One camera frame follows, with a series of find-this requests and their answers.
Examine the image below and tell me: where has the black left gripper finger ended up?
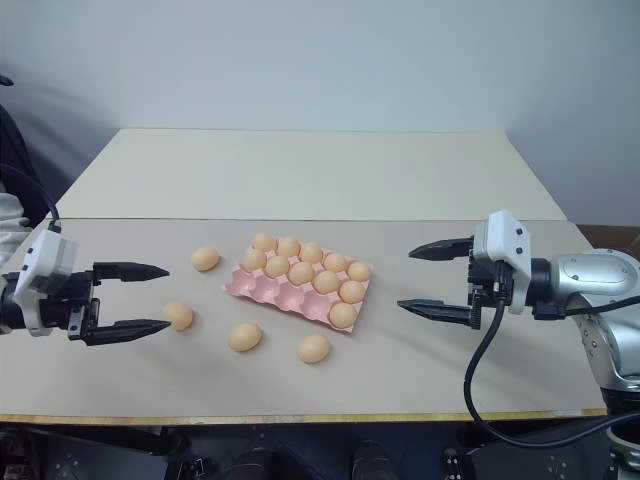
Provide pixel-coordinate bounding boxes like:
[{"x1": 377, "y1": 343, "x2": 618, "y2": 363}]
[
  {"x1": 93, "y1": 260, "x2": 171, "y2": 287},
  {"x1": 81, "y1": 318, "x2": 174, "y2": 348}
]

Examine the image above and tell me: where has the white grey cloth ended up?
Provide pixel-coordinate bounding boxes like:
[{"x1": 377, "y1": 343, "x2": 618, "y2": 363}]
[{"x1": 0, "y1": 191, "x2": 32, "y2": 269}]

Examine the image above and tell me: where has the pink egg tray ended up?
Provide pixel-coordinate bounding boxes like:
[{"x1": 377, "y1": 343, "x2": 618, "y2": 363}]
[{"x1": 221, "y1": 244, "x2": 374, "y2": 338}]

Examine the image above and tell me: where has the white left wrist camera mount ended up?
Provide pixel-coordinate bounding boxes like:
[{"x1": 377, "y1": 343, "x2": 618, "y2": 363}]
[{"x1": 13, "y1": 228, "x2": 80, "y2": 337}]

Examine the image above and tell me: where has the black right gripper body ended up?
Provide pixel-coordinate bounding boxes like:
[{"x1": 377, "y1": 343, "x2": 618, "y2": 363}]
[{"x1": 465, "y1": 248, "x2": 514, "y2": 315}]

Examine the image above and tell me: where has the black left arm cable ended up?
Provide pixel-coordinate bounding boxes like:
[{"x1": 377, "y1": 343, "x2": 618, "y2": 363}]
[{"x1": 0, "y1": 163, "x2": 63, "y2": 234}]

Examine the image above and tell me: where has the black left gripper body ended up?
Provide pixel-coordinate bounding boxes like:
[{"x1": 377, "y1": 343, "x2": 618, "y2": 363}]
[{"x1": 34, "y1": 268, "x2": 105, "y2": 347}]

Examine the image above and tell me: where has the silver robot torso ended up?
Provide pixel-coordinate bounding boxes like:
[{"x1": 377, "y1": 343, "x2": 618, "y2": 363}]
[{"x1": 606, "y1": 424, "x2": 640, "y2": 480}]

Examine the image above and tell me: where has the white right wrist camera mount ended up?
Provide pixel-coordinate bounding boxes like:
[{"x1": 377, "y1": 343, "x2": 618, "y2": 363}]
[{"x1": 471, "y1": 209, "x2": 533, "y2": 316}]

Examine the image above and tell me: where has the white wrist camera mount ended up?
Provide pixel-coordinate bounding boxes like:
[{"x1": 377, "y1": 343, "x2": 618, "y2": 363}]
[
  {"x1": 471, "y1": 209, "x2": 533, "y2": 316},
  {"x1": 13, "y1": 228, "x2": 80, "y2": 337}
]

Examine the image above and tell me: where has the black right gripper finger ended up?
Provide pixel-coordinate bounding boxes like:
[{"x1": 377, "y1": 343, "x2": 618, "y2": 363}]
[
  {"x1": 408, "y1": 237, "x2": 475, "y2": 262},
  {"x1": 396, "y1": 298, "x2": 483, "y2": 330}
]

